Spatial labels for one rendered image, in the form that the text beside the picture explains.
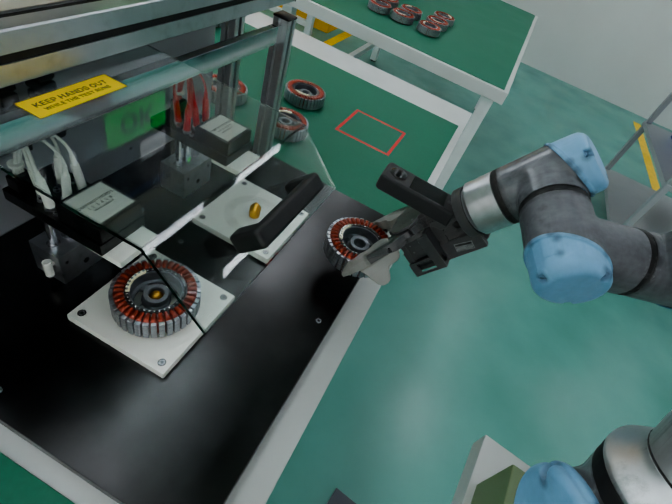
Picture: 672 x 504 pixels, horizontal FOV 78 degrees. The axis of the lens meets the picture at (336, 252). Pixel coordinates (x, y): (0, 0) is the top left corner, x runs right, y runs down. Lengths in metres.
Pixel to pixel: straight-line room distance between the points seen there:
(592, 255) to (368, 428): 1.13
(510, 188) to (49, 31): 0.49
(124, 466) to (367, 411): 1.05
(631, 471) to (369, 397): 1.24
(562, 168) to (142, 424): 0.56
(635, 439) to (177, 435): 0.44
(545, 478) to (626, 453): 0.06
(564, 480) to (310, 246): 0.54
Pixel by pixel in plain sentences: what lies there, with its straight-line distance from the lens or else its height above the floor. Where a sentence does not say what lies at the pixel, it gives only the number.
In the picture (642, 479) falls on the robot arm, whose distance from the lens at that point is 0.33.
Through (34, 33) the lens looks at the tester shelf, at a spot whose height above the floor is 1.11.
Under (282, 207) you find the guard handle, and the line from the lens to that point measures 0.36.
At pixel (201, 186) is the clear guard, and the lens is 0.36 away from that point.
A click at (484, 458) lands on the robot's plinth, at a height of 0.75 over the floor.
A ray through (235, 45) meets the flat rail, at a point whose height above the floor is 1.04.
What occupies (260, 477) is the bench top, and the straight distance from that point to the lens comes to 0.57.
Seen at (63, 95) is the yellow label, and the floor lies 1.07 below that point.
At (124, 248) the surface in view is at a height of 0.88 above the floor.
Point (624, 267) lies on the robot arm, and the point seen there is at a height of 1.07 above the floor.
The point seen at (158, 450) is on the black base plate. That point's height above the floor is 0.77.
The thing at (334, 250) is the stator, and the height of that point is 0.85.
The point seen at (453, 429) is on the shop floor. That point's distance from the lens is 1.61.
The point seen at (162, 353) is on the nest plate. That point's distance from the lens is 0.59.
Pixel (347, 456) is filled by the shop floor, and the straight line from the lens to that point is 1.42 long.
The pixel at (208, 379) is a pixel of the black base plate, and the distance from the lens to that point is 0.58.
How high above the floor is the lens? 1.30
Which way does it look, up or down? 44 degrees down
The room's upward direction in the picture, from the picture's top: 22 degrees clockwise
